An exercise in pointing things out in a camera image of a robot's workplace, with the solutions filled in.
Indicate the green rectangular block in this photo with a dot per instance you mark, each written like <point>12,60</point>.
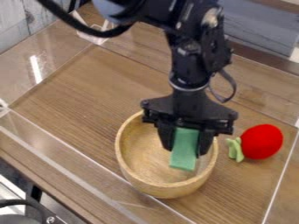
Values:
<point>183,156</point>

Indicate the black metal table leg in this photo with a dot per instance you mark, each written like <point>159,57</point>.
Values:
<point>38,211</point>

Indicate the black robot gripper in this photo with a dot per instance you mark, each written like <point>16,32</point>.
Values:
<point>192,112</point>

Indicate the red plush strawberry toy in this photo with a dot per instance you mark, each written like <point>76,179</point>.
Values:
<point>259,143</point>

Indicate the grey sofa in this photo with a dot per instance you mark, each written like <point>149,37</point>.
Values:
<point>261,25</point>

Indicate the brown wooden bowl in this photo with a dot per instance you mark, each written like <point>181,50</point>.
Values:
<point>144,162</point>

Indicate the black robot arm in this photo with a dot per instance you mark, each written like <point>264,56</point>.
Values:
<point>192,24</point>

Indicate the clear acrylic front barrier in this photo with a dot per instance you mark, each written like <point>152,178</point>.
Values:
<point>88,188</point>

